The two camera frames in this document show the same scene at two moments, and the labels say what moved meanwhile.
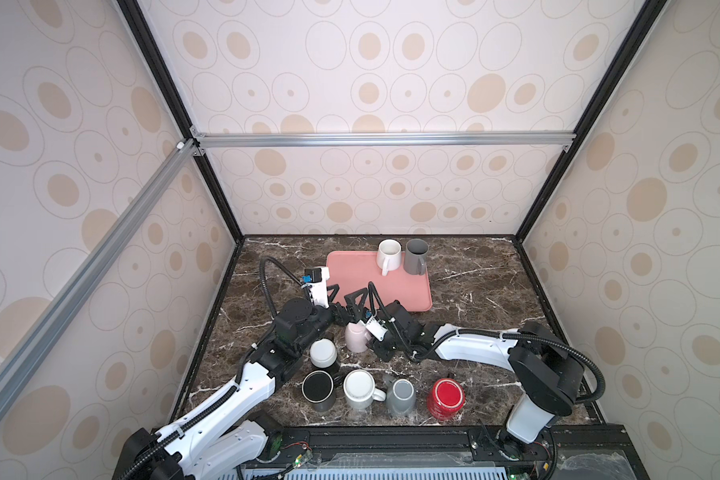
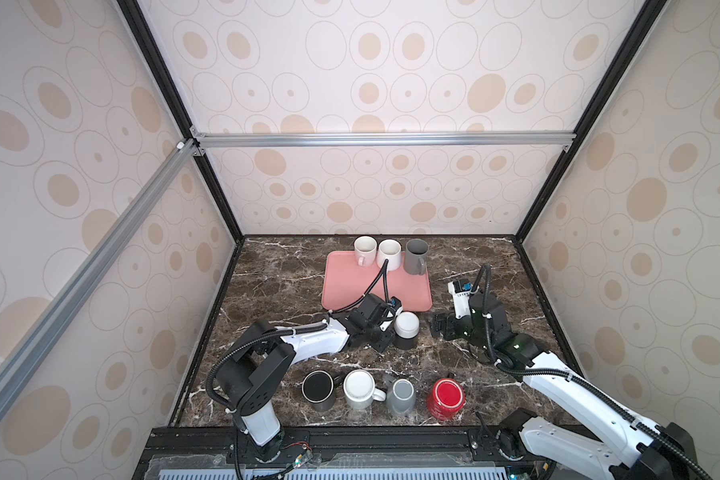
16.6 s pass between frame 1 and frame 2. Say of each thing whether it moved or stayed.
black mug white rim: stayed
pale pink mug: moved
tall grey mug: stayed
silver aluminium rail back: stayed
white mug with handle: stayed
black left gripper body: moved
